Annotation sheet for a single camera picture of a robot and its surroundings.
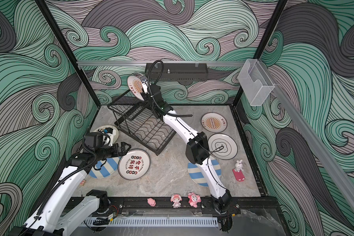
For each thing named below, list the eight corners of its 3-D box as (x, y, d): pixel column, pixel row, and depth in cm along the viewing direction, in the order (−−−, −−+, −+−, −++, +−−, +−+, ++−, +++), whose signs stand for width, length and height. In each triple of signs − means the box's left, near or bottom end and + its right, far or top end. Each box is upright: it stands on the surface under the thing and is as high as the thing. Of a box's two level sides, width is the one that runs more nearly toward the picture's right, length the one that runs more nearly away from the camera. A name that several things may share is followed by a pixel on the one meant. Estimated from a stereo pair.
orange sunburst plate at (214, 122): (202, 132, 105) (203, 131, 103) (199, 114, 117) (200, 112, 115) (228, 133, 105) (229, 131, 103) (223, 114, 117) (223, 112, 115)
